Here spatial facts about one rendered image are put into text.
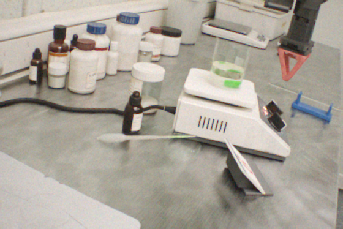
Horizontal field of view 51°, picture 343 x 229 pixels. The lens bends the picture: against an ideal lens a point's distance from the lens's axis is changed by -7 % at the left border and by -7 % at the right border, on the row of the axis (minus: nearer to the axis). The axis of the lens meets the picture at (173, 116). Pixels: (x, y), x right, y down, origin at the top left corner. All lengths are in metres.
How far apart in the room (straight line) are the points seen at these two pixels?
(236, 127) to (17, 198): 0.35
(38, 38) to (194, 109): 0.38
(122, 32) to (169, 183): 0.45
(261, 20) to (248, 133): 1.09
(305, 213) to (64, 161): 0.34
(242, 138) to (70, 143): 0.27
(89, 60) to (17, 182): 0.33
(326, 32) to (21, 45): 1.59
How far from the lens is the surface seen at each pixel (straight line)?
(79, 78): 0.74
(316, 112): 0.92
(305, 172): 0.66
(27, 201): 0.45
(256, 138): 0.63
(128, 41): 0.88
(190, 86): 0.62
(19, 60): 0.80
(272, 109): 0.71
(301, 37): 0.89
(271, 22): 1.67
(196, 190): 0.52
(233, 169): 0.56
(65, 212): 0.44
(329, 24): 2.05
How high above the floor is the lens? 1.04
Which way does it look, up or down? 24 degrees down
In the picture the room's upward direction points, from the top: 12 degrees clockwise
